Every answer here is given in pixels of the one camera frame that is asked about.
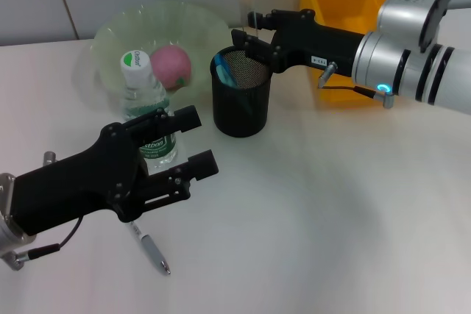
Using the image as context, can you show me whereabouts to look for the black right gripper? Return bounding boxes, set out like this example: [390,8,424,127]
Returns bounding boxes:
[230,8,366,76]

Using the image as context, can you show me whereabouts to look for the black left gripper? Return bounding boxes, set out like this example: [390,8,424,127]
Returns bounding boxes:
[10,122,150,237]

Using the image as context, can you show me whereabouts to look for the blue scissors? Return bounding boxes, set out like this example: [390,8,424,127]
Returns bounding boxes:
[213,53,255,115]

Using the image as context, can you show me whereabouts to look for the clear green-label water bottle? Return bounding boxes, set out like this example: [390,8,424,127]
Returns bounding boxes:
[119,49,178,170]

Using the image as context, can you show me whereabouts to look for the pink peach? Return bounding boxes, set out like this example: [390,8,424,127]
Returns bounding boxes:
[149,44,193,91]

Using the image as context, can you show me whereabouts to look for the black mesh pen holder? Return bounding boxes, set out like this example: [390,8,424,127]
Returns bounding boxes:
[209,45,275,139]

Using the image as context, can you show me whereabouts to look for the green glass fruit plate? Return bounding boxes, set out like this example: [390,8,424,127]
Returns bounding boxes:
[91,0,230,104]

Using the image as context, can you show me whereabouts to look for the grey ballpoint pen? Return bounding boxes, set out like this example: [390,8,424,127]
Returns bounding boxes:
[128,220,171,276]

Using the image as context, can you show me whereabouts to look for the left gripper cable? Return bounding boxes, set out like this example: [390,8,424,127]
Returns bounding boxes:
[0,151,84,271]

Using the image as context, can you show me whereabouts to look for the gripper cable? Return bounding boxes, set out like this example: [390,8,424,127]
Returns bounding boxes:
[0,151,84,271]
[316,60,397,109]

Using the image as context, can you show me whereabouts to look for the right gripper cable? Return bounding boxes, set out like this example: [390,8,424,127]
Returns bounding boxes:
[316,60,397,109]

